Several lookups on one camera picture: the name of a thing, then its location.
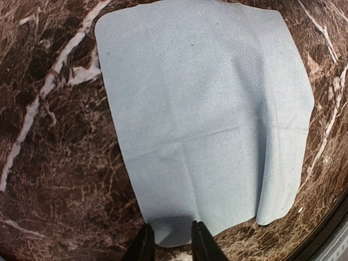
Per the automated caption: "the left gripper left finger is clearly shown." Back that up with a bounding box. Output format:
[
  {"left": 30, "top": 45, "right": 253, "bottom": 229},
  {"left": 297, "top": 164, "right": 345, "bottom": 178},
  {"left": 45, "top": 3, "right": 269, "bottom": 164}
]
[{"left": 126, "top": 224, "right": 156, "bottom": 261}]

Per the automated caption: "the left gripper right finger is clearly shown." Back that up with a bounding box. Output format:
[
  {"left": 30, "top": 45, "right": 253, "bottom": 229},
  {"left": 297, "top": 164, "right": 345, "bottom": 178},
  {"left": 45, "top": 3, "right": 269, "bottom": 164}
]
[{"left": 191, "top": 221, "right": 229, "bottom": 261}]

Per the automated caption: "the blue cleaning cloth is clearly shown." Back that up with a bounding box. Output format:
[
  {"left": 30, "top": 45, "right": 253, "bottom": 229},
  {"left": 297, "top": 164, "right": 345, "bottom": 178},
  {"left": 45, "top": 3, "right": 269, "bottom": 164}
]
[{"left": 95, "top": 1, "right": 314, "bottom": 247}]

